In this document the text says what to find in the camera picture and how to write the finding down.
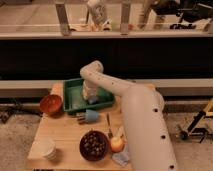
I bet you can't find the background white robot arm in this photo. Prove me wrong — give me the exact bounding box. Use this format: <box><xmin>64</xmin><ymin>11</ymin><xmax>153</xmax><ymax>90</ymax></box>
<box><xmin>87</xmin><ymin>0</ymin><xmax>110</xmax><ymax>30</ymax></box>

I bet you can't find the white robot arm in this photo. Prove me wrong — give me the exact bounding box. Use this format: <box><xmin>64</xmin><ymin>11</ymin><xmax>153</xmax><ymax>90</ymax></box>
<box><xmin>80</xmin><ymin>61</ymin><xmax>179</xmax><ymax>171</ymax></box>

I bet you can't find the green plastic tray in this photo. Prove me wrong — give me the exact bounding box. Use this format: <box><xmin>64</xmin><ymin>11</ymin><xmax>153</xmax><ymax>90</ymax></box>
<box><xmin>63</xmin><ymin>78</ymin><xmax>115</xmax><ymax>115</ymax></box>

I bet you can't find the blue cup with brush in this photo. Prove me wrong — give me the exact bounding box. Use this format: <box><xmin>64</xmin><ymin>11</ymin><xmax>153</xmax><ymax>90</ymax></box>
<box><xmin>77</xmin><ymin>109</ymin><xmax>99</xmax><ymax>123</ymax></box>

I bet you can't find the orange bowl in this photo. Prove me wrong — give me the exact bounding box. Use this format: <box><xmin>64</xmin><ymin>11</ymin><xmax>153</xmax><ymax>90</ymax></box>
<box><xmin>39</xmin><ymin>94</ymin><xmax>62</xmax><ymax>116</ymax></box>

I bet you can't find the dark brown speckled bowl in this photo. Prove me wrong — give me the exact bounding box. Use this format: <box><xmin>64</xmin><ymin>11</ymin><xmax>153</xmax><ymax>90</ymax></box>
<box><xmin>79</xmin><ymin>130</ymin><xmax>109</xmax><ymax>161</ymax></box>

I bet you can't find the crumpled plastic wrapper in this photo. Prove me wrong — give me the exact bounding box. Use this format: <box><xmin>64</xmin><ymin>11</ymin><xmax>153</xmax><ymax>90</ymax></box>
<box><xmin>112</xmin><ymin>145</ymin><xmax>130</xmax><ymax>167</ymax></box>

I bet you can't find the yellow black cart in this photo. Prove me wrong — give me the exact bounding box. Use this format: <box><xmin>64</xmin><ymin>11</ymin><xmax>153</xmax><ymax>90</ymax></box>
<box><xmin>178</xmin><ymin>98</ymin><xmax>213</xmax><ymax>142</ymax></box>

